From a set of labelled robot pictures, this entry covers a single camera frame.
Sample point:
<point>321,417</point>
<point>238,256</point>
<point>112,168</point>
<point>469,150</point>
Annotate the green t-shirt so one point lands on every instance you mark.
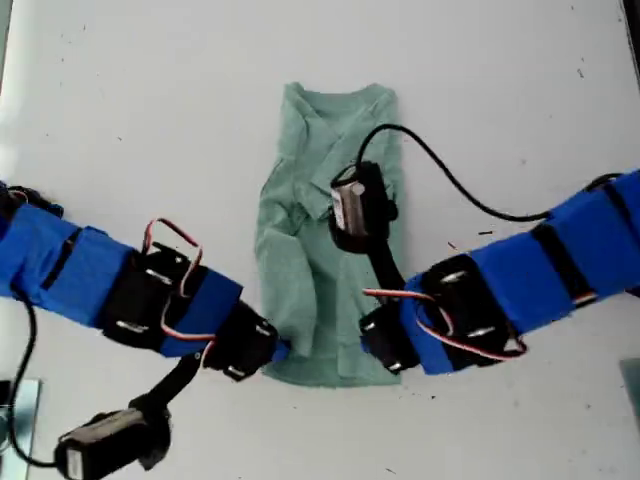
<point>300,150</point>

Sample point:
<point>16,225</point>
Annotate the black camera stalk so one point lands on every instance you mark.
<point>387,272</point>
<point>175,382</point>

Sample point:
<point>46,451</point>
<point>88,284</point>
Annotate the black camera box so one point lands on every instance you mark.
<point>100,435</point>
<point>360,205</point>

